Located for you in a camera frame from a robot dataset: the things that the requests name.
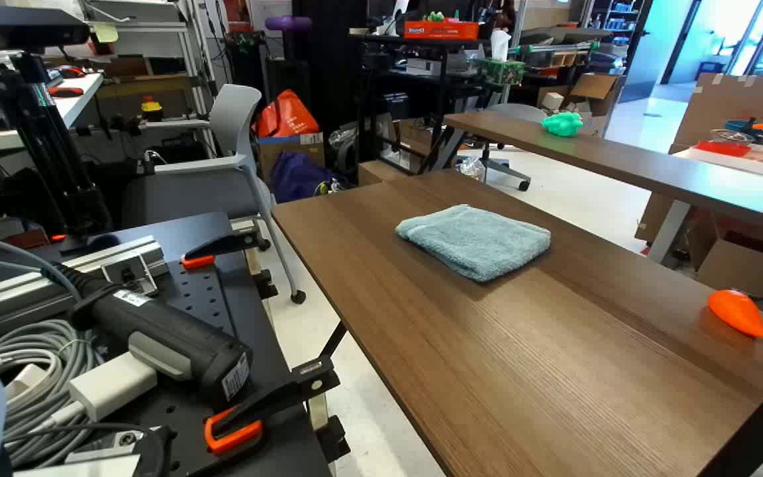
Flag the cardboard box under side table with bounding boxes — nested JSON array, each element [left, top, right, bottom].
[[632, 188, 763, 302]]

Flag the gray office chair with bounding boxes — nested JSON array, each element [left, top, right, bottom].
[[118, 82, 310, 308]]

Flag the black clamp with orange handle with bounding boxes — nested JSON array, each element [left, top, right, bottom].
[[178, 222, 272, 276], [200, 321, 348, 459]]

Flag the white workbench table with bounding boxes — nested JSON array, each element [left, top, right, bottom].
[[0, 68, 105, 160]]

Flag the white power adapter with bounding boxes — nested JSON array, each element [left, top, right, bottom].
[[66, 353, 162, 425]]

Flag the aluminium profile rail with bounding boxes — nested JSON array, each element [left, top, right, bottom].
[[0, 235, 172, 347]]

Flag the open cardboard box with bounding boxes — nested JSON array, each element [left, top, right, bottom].
[[563, 68, 621, 120]]

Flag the black handheld device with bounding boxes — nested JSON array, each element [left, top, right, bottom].
[[61, 263, 257, 409]]

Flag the light blue towel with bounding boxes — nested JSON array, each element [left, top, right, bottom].
[[392, 202, 554, 286]]

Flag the white bottle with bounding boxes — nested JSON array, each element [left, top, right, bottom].
[[488, 25, 513, 63]]

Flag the gray cable bundle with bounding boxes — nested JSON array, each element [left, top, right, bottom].
[[0, 230, 105, 471]]

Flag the gray swivel chair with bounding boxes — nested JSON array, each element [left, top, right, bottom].
[[454, 100, 535, 194]]

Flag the cardboard box under orange bag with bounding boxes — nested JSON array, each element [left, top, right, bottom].
[[253, 129, 327, 184]]

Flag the dark blue bag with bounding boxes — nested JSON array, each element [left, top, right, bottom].
[[266, 150, 341, 203]]

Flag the brown wooden side table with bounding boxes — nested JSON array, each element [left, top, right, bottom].
[[439, 103, 763, 268]]

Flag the yellow and black knob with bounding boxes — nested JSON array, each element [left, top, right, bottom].
[[138, 96, 166, 125]]

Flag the black metal shelf rack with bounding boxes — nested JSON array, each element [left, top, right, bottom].
[[356, 33, 525, 174]]

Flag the purple round object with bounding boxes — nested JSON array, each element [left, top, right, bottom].
[[262, 11, 313, 38]]

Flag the orange box on shelf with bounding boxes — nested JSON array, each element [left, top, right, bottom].
[[399, 18, 482, 46]]

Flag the green crumpled toy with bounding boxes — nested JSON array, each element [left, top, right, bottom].
[[538, 108, 584, 140]]

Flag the black camera on tripod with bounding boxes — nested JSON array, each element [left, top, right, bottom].
[[0, 2, 93, 50]]

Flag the red flat toy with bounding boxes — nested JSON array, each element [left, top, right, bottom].
[[696, 139, 753, 160]]

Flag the orange carrot toy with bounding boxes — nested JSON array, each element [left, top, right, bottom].
[[706, 286, 763, 343]]

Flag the orange bag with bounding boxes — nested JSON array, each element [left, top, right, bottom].
[[252, 87, 323, 140]]

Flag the large cardboard panel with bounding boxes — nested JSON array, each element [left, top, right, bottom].
[[668, 72, 763, 154]]

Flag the black camera tripod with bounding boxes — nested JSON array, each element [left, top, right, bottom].
[[0, 50, 114, 246]]

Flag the white table with toys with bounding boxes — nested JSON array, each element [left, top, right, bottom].
[[669, 144, 763, 188]]

